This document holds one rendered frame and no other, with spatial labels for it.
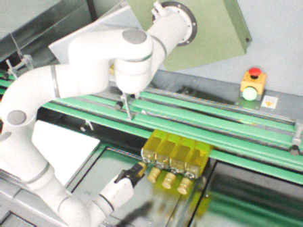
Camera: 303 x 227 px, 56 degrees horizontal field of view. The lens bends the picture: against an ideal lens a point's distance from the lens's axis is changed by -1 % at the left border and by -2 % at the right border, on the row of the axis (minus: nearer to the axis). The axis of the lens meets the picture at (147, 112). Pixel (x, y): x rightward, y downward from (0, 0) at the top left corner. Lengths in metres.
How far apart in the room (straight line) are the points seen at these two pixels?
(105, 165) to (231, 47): 0.70
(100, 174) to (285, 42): 0.84
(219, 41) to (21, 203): 0.97
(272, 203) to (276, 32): 0.60
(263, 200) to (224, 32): 0.63
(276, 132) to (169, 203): 0.45
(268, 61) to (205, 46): 0.22
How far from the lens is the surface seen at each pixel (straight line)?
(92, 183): 1.23
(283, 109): 1.04
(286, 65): 1.05
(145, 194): 1.15
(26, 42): 1.83
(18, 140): 0.80
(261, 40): 1.02
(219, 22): 0.91
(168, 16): 0.92
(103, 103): 1.29
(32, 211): 1.29
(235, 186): 1.20
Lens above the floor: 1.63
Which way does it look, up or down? 38 degrees down
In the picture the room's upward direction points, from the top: 144 degrees counter-clockwise
